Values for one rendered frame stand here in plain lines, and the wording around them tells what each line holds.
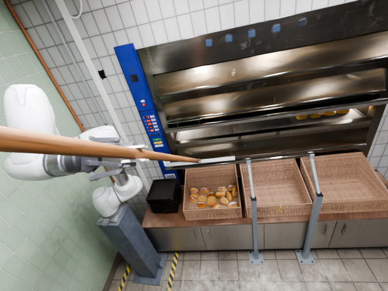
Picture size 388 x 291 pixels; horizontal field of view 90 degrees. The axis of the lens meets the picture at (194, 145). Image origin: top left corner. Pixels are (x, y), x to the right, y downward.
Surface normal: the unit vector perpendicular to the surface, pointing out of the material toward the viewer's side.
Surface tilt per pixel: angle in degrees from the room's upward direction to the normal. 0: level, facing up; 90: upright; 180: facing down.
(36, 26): 90
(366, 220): 90
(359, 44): 70
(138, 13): 90
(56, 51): 90
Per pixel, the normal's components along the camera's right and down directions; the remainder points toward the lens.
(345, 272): -0.20, -0.81
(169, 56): -0.08, 0.58
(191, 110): -0.15, 0.26
